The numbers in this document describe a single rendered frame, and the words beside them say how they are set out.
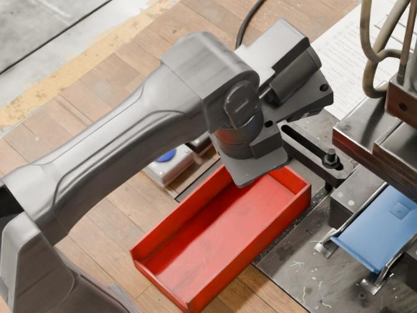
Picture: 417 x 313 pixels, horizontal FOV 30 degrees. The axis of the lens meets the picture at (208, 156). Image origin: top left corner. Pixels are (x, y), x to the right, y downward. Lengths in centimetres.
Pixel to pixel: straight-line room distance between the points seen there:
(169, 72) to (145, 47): 68
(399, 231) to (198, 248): 29
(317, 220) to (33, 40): 174
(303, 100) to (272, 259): 36
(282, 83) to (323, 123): 48
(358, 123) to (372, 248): 18
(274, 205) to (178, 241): 15
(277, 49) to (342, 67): 57
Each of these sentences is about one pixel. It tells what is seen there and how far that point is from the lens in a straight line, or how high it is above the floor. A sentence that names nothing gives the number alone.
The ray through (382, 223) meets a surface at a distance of 107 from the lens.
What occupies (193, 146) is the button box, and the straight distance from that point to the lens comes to 121.
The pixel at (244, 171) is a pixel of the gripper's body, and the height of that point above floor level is 119.
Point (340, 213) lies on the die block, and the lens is 110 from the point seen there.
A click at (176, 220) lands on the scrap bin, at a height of 93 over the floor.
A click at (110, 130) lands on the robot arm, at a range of 69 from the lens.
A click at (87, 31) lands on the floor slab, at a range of 271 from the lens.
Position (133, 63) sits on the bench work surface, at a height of 90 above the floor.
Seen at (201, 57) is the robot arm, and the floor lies 138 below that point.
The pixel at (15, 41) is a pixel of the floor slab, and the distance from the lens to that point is 275.
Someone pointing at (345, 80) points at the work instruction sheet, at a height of 90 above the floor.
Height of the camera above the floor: 192
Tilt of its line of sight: 56 degrees down
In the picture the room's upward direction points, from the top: 9 degrees counter-clockwise
